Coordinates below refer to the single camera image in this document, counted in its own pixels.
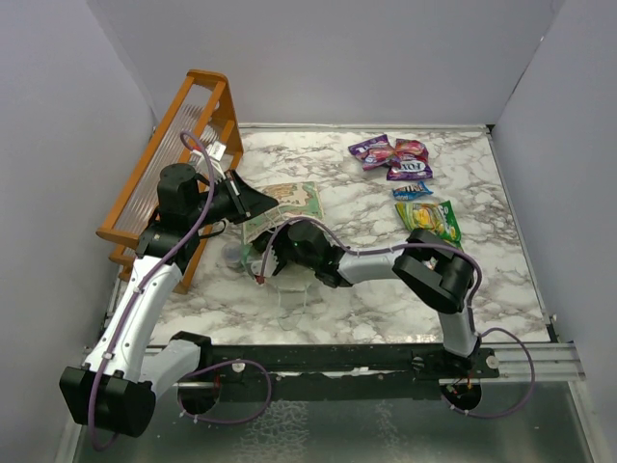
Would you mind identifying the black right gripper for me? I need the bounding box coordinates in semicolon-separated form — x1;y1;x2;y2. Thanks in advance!
257;210;319;274

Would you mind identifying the green illustrated paper bag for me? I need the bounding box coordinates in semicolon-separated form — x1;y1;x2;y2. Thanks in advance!
241;180;325;329

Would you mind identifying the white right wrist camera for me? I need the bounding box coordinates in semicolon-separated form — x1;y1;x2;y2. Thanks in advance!
245;249;278;285

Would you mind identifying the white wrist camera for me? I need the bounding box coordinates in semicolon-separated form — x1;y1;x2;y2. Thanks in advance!
192;141;227;169
245;249;278;285

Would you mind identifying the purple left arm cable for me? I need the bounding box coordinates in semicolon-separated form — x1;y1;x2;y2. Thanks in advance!
88;130;273;452

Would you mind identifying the red snack packet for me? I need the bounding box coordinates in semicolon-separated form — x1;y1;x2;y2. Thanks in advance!
348;134;395;171

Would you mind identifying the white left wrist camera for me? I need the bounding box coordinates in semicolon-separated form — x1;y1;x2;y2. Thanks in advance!
192;141;227;169

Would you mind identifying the orange wooden rack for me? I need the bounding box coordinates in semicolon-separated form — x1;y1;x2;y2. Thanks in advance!
94;69;244;296

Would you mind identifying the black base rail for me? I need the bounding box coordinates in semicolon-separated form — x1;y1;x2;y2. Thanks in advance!
173;332;498;404

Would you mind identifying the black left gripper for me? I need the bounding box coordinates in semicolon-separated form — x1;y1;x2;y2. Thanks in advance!
189;169;279;229

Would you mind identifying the yellow green snack bag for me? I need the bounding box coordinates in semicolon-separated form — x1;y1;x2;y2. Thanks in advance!
395;201;462;246

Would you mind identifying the small clear plastic cup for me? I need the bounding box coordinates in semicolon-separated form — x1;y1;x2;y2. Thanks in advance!
221;242;243;269

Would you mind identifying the purple Fox's candy bag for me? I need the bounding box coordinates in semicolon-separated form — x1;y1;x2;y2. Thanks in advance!
387;139;433;181

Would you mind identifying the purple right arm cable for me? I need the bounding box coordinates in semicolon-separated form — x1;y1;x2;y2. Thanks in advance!
263;216;537;420

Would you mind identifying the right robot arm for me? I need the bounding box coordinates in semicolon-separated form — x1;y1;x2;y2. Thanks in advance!
252;216;482;377

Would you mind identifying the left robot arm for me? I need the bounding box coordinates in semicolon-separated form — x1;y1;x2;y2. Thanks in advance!
60;163;279;437

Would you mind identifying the blue M&M's candy packet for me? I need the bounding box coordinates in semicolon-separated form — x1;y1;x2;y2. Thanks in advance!
392;181;433;202

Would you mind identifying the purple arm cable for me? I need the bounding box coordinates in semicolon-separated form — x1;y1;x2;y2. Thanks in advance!
88;130;273;452
263;216;537;420

